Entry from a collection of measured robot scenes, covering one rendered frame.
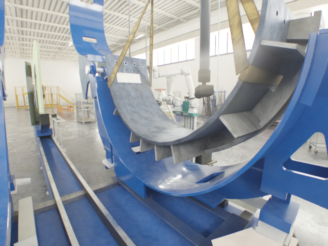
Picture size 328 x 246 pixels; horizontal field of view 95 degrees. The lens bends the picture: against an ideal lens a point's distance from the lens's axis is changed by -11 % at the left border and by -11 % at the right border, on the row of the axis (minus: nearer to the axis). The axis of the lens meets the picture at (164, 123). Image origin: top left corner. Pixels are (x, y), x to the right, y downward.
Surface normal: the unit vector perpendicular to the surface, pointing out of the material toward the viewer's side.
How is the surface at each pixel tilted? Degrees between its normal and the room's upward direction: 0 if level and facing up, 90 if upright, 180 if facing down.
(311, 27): 90
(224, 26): 90
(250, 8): 99
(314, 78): 90
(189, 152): 72
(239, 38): 77
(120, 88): 65
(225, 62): 90
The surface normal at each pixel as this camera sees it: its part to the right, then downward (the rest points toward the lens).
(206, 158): 0.56, 0.14
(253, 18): -0.64, 0.27
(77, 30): 0.61, -0.26
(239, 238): 0.00, -0.98
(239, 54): -0.94, -0.16
